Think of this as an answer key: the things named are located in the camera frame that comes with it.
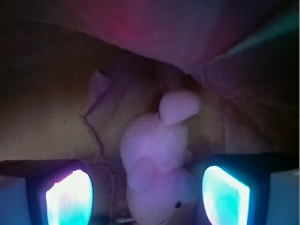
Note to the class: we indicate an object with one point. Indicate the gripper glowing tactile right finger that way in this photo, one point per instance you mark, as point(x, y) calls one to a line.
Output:
point(252, 189)

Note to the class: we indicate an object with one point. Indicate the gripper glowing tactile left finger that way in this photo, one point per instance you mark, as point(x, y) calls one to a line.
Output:
point(45, 192)

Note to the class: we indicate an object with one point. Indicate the brown paper bag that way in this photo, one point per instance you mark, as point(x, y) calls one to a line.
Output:
point(74, 73)

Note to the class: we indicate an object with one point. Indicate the pink plush bunny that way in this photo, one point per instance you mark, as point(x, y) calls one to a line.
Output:
point(154, 150)

